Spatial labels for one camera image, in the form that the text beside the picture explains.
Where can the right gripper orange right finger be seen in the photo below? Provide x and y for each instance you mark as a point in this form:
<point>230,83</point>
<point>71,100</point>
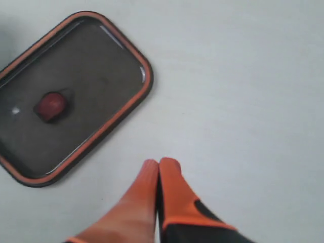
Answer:
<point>182,215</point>

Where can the dark transparent lid orange seal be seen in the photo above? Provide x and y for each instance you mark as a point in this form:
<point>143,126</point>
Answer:
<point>65,94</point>

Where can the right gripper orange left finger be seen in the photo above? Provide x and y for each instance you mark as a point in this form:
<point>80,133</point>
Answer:
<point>133,218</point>

